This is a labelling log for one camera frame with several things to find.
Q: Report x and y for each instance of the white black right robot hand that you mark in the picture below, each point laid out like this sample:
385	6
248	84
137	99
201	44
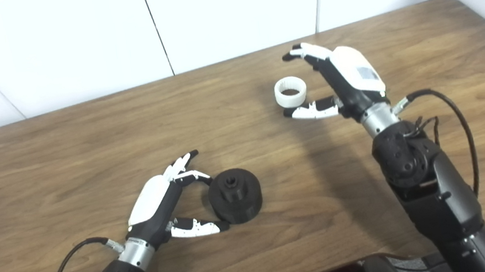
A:
354	73

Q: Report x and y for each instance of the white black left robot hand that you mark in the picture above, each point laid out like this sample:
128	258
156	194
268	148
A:
151	201

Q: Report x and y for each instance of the round black plastic part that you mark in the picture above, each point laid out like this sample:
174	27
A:
241	204

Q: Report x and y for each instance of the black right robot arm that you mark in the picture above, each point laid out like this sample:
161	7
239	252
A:
436	196

